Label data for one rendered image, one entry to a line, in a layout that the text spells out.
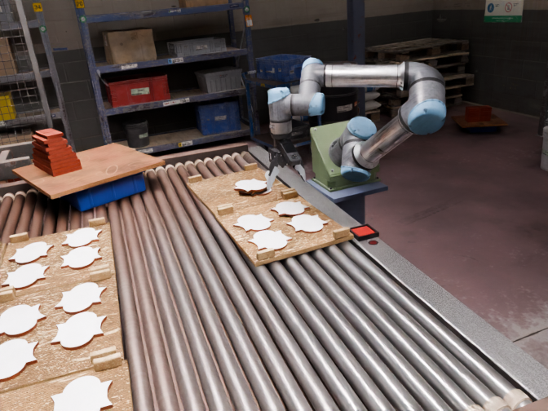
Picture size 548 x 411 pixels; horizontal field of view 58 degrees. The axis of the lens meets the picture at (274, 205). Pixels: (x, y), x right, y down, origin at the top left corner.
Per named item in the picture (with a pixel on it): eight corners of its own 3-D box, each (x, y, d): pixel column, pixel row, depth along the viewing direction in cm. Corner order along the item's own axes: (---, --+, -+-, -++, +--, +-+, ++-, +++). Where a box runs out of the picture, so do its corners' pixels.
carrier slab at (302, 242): (298, 198, 198) (298, 195, 198) (354, 239, 163) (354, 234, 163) (214, 218, 186) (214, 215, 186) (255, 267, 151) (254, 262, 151)
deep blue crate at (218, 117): (233, 123, 655) (230, 95, 640) (242, 130, 619) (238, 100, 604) (196, 129, 641) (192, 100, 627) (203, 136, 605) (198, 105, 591)
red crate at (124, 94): (163, 94, 609) (160, 71, 598) (171, 99, 571) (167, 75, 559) (108, 102, 587) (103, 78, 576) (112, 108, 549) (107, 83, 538)
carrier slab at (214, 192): (258, 170, 234) (258, 167, 233) (298, 197, 199) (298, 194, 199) (186, 186, 221) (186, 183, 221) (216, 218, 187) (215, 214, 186)
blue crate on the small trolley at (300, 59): (283, 73, 547) (282, 53, 539) (313, 76, 510) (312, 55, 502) (255, 78, 526) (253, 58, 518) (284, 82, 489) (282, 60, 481)
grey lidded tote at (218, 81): (232, 84, 634) (230, 65, 624) (245, 88, 604) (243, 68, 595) (195, 91, 613) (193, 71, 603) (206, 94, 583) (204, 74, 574)
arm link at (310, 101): (324, 79, 168) (293, 81, 171) (321, 106, 163) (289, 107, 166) (327, 95, 175) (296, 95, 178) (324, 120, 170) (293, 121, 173)
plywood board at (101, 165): (115, 146, 255) (114, 143, 254) (165, 164, 220) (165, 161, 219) (12, 173, 225) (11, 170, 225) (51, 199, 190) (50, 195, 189)
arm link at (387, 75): (447, 50, 164) (300, 52, 174) (448, 77, 159) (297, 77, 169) (442, 75, 174) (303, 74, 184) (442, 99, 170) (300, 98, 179)
